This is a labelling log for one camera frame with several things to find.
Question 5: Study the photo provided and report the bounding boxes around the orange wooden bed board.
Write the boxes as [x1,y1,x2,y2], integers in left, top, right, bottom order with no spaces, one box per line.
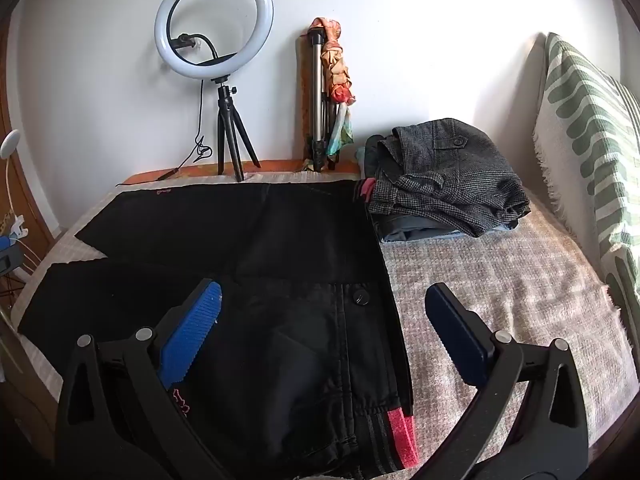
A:
[125,157,362,186]

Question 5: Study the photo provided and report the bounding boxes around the small black tripod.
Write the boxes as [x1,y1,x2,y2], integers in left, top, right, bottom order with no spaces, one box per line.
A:
[210,76,262,182]

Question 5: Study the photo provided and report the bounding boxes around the black ring light cable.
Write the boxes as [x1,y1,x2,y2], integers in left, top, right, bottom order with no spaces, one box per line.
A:
[117,80,211,188]

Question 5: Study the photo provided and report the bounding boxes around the white ring light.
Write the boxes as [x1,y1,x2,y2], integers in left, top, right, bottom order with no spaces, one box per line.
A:
[154,0,275,81]

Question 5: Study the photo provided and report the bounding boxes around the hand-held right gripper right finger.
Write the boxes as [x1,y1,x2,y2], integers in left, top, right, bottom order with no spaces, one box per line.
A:
[410,282,591,480]

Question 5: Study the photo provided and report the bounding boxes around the blue device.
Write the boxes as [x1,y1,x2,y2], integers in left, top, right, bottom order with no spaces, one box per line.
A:
[0,232,24,279]

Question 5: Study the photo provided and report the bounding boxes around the silver folded tripod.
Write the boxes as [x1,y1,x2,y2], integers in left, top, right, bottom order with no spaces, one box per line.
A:
[300,30,341,172]

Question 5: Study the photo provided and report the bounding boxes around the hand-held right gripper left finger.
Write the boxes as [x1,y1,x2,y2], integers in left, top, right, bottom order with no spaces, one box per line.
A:
[54,279,223,480]

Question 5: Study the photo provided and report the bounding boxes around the grey blue folded garment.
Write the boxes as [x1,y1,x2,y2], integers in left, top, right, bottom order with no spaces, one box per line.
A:
[356,135,481,244]

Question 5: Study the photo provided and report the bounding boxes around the pile of dark clothes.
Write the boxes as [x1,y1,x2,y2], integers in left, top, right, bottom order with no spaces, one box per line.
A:
[367,118,531,238]

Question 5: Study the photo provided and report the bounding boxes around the green white patterned pillow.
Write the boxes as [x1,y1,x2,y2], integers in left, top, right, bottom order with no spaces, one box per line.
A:
[532,32,640,341]

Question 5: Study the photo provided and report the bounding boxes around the white round lamp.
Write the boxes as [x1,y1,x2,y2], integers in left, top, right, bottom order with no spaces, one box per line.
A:
[0,129,24,221]

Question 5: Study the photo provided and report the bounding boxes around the light blue folded garment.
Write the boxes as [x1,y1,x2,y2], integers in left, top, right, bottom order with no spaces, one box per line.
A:
[382,225,517,246]

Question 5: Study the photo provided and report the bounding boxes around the black pants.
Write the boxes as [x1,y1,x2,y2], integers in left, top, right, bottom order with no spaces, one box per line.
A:
[17,179,421,480]

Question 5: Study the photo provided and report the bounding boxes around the beige plaid blanket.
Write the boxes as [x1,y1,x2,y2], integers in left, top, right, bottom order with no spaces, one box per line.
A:
[0,172,632,461]

